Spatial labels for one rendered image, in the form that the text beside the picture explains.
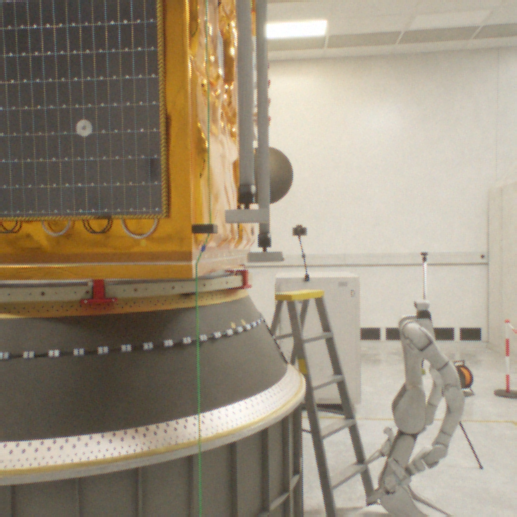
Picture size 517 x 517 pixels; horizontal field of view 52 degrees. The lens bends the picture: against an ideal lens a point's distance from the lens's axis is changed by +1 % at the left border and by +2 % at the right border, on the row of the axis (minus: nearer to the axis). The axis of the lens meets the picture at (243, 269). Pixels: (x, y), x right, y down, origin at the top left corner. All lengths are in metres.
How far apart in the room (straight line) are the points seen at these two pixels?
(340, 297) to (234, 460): 4.02
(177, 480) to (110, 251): 0.82
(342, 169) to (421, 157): 1.41
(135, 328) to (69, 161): 0.65
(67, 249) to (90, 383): 0.47
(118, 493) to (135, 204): 0.94
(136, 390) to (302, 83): 8.83
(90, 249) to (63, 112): 0.43
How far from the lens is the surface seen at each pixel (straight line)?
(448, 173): 10.36
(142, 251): 1.72
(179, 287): 2.08
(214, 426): 2.01
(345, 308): 5.95
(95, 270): 1.77
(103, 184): 1.72
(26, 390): 1.95
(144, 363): 1.98
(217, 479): 2.09
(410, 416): 2.90
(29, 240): 1.85
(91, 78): 1.80
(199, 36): 1.85
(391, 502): 3.04
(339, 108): 10.23
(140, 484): 1.91
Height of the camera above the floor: 1.84
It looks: 2 degrees down
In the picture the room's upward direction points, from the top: 1 degrees counter-clockwise
